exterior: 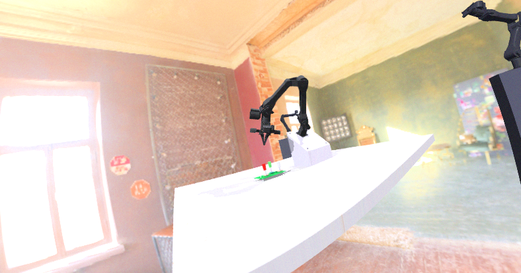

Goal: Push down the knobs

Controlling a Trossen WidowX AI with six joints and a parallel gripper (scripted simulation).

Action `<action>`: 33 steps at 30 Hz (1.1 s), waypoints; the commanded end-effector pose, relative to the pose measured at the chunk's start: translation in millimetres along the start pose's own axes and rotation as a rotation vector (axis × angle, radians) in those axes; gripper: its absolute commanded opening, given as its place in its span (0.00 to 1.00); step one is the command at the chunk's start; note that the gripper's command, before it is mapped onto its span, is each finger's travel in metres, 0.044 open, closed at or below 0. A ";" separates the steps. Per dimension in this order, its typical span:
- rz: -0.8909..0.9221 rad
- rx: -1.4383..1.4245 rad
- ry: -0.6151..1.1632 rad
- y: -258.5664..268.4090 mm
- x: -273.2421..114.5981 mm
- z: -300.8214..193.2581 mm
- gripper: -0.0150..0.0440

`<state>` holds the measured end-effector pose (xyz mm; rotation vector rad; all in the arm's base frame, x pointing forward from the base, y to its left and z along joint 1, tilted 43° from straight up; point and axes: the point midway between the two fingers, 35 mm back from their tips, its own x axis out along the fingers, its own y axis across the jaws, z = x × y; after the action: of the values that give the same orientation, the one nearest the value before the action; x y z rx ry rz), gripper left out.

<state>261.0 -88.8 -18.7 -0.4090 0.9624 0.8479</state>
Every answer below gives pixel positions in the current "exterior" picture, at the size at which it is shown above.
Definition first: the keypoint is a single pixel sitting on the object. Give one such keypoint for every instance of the green circuit board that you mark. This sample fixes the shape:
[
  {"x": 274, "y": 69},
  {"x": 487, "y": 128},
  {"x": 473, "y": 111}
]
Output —
[{"x": 269, "y": 174}]

